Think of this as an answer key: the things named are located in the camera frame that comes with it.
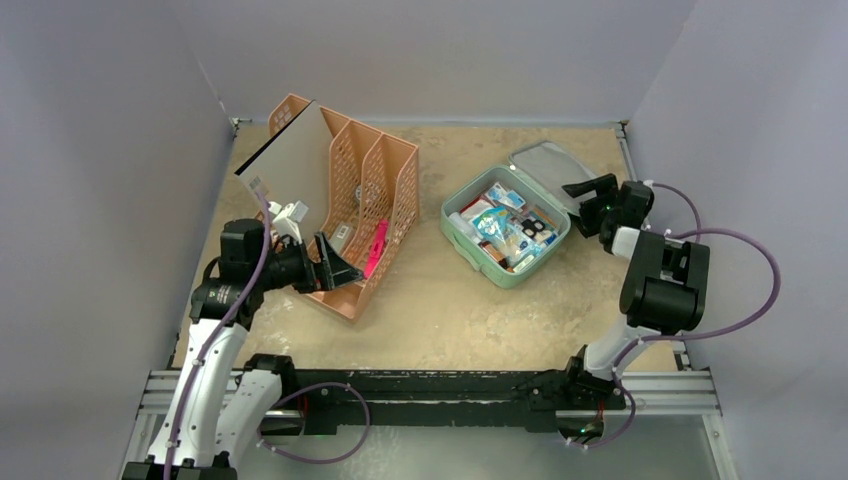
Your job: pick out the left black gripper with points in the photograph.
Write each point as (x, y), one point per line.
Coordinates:
(337, 271)

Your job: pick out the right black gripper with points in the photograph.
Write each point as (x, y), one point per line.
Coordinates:
(597, 206)

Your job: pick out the black handled scissors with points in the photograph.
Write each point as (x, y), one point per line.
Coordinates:
(535, 230)

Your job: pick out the mint green storage case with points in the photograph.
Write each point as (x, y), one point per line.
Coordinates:
(537, 172)

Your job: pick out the blue wipes packet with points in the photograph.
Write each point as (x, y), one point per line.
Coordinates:
(497, 225)

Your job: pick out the brown bottle orange cap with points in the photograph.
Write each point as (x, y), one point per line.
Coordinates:
(496, 255)

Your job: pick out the small white plastic bottle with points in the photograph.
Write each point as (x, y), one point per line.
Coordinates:
(465, 227)

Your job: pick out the green orange dressing packet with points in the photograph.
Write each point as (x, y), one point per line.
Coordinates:
(536, 212)

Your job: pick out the alcohol wipes bag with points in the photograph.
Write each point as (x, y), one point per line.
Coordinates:
(498, 194)

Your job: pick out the white gauze pad packet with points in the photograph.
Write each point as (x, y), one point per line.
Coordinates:
(475, 209)

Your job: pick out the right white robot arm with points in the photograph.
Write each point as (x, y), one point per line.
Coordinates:
(665, 286)

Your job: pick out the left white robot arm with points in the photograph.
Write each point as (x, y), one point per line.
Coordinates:
(204, 435)

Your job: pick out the pink marker pen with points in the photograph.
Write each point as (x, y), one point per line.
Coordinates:
(376, 248)

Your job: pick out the pink plastic desk organizer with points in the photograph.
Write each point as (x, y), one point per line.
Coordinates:
(373, 175)

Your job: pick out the grey folder board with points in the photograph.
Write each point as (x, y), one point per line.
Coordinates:
(293, 165)

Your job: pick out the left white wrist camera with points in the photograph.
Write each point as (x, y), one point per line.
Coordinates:
(286, 219)

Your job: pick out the black table front rail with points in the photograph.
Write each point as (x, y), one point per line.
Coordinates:
(537, 401)

